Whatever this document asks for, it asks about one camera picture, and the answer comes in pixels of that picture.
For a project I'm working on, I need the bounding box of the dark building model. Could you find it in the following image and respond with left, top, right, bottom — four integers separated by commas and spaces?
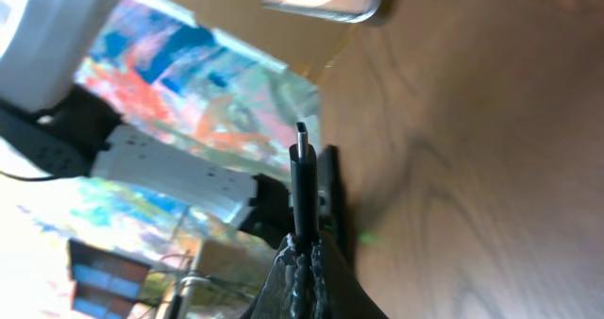
67, 239, 152, 319

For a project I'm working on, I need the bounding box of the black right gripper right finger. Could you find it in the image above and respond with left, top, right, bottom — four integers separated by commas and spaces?
318, 231, 387, 319

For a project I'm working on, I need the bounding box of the black charger cable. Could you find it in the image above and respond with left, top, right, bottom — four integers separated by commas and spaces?
288, 121, 321, 257

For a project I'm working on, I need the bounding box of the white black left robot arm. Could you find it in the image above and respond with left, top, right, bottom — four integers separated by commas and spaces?
1, 0, 344, 246

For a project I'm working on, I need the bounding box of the colourful abstract painting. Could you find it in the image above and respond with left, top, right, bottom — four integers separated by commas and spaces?
1, 0, 320, 258

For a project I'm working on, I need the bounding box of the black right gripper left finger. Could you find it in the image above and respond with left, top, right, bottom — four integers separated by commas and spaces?
240, 234, 311, 319

